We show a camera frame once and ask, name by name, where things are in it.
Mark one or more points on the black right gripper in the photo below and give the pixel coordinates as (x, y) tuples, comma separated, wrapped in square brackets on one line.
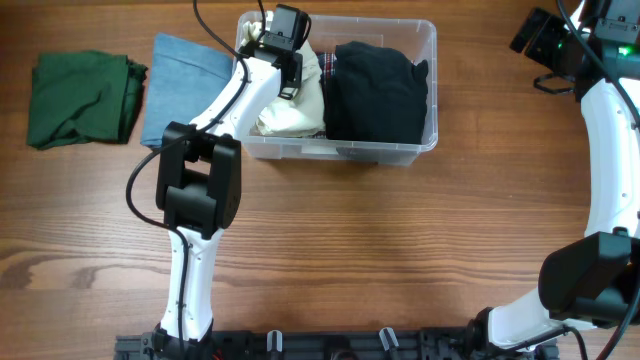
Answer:
[(551, 27)]

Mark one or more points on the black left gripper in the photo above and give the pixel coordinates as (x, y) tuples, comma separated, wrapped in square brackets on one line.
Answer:
[(299, 80)]

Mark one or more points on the cream garment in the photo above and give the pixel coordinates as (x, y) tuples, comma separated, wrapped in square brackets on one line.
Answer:
[(302, 115)]

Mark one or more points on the black garment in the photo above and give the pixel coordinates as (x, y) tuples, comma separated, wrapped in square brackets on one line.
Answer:
[(375, 94)]

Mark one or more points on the green garment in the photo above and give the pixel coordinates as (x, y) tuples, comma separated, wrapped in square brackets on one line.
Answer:
[(83, 97)]

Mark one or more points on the red navy plaid garment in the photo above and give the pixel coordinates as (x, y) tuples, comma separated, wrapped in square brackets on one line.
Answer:
[(327, 63)]

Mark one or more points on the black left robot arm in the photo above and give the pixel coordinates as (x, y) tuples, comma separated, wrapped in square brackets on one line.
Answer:
[(199, 190)]

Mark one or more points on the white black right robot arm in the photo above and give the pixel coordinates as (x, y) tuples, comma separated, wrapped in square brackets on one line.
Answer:
[(594, 282)]

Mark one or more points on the blue folded towel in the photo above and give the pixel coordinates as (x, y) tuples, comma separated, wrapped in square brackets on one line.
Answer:
[(185, 79)]

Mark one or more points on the clear plastic storage bin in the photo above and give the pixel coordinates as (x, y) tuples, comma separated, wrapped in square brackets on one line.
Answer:
[(416, 39)]

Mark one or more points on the left clear rail clip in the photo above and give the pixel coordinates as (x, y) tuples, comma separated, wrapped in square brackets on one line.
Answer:
[(274, 341)]

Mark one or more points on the clear rail clip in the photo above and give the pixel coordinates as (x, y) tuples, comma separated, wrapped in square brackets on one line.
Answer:
[(388, 339), (274, 341)]

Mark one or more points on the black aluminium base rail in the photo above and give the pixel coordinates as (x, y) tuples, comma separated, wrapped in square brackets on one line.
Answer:
[(424, 344)]

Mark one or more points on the right clear rail clip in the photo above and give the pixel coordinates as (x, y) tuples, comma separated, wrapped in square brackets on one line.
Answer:
[(388, 339)]

